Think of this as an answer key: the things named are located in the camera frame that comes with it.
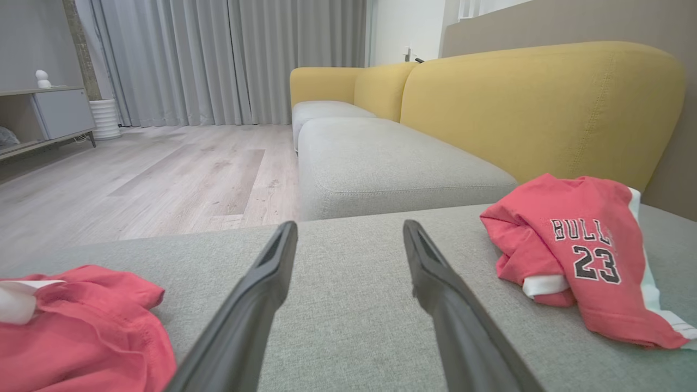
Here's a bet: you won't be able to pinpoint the red basketball shorts white trim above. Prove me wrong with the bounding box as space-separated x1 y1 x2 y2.
479 173 697 350

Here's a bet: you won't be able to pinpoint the brown plant trunk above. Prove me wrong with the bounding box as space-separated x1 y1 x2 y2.
62 0 102 101

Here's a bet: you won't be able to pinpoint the white ribbed planter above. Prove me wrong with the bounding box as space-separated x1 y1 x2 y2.
89 99 122 140

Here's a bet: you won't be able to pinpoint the red basketball jersey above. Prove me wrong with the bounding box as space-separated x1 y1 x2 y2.
0 265 178 392

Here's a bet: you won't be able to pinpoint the grey pleated curtains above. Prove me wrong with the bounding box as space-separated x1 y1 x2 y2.
74 0 368 127

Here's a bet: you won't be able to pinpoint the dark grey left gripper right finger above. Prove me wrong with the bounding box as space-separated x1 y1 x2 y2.
402 219 547 392

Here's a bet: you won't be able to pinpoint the grey sideboard cabinet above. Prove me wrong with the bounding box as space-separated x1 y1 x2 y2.
0 85 97 161

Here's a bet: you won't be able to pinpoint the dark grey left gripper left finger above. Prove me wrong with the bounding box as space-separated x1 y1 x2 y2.
165 220 299 392

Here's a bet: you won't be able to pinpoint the yellow and grey sofa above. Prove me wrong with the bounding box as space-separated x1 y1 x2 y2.
0 204 697 392

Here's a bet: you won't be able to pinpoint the yellow sofa with grey seats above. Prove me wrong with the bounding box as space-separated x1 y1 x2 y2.
289 41 687 221

